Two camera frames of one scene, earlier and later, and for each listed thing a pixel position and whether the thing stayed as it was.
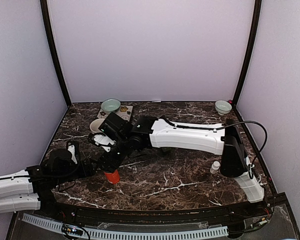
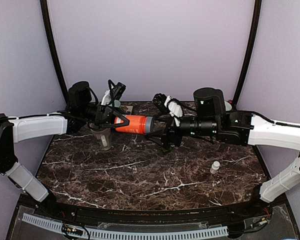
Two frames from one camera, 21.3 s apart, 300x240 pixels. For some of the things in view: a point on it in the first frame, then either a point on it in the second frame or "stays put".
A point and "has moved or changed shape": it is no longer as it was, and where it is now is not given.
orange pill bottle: x=113 y=177 has moved or changed shape
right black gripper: x=110 y=164 → x=170 y=127
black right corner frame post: x=258 y=9 stays put
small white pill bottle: x=215 y=167 stays put
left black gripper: x=90 y=172 → x=104 y=116
